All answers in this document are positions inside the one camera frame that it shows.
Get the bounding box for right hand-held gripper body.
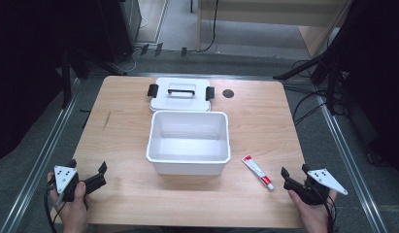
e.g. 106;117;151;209
283;167;349;207

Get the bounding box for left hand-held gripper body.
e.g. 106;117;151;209
53;165;108;203

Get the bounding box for person's left hand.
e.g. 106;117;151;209
46;171;91;233

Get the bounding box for person's right hand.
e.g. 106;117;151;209
286;188;339;233

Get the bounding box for white and red tube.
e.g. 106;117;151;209
241;154;276;191

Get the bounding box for white plastic storage box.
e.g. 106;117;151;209
146;110;232;177

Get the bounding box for black tripod stand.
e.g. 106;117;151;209
273;52;346;115

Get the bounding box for black curtain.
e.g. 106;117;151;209
0;0;103;164
332;0;399;176

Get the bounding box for black cabinet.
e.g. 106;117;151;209
96;0;143;65

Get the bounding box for light wooden furniture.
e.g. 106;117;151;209
196;0;354;59

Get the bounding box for metal floor rail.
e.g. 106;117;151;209
315;93;389;233
0;77;83;233

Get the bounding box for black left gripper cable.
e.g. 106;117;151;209
43;181;66;233

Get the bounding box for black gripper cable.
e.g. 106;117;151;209
43;181;66;233
322;193;338;233

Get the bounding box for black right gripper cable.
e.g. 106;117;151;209
322;193;338;233

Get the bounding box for black floor cables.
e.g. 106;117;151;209
291;59;351;128

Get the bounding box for white lid with black handle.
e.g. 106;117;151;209
147;77;216;114

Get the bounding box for white floor cable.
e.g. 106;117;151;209
112;47;139;75

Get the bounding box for black hanging cable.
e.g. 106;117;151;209
200;0;219;53

